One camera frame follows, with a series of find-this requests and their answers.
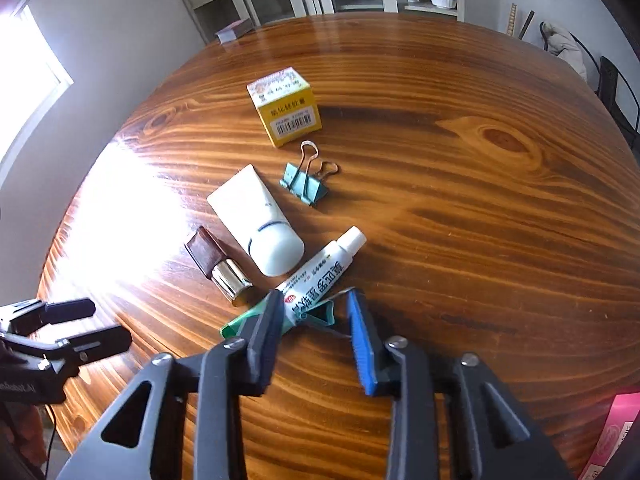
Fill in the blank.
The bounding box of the pink cardboard box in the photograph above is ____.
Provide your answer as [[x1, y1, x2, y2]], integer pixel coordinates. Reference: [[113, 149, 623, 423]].
[[577, 392, 640, 480]]

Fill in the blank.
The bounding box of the small purple pink box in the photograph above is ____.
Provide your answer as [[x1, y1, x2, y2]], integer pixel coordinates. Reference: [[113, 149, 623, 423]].
[[214, 17, 254, 44]]

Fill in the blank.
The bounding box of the white ointment tube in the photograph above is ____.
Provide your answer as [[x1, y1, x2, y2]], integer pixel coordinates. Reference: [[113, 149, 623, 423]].
[[274, 225, 368, 337]]

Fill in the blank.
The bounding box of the black metal chair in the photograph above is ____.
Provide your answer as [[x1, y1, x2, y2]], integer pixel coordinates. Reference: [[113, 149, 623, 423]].
[[597, 55, 640, 147]]

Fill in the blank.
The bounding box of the white cream tube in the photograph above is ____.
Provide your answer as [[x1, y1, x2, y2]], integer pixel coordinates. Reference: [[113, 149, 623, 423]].
[[206, 163, 306, 278]]

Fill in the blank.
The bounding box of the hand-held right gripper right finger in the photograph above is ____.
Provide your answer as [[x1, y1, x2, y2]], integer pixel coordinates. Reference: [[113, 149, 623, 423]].
[[346, 289, 574, 480]]

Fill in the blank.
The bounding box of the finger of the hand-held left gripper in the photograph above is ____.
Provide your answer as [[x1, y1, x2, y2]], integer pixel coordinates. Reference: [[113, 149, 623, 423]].
[[0, 298, 97, 337], [0, 325, 134, 367]]

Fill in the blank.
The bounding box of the beige jacket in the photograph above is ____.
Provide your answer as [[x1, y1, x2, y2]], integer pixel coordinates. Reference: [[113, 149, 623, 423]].
[[542, 20, 589, 82]]

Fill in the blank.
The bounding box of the window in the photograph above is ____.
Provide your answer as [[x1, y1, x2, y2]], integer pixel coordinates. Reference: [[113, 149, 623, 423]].
[[0, 6, 74, 163]]

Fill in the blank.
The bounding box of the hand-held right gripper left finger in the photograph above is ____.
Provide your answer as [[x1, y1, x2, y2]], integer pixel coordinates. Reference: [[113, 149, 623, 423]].
[[55, 288, 286, 480]]

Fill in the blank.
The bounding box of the brown gold lipstick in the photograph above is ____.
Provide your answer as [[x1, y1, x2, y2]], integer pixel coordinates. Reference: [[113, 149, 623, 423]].
[[183, 225, 254, 308]]

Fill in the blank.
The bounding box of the yellow white carton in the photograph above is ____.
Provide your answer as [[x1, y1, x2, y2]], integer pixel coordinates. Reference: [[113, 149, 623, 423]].
[[246, 66, 323, 149]]

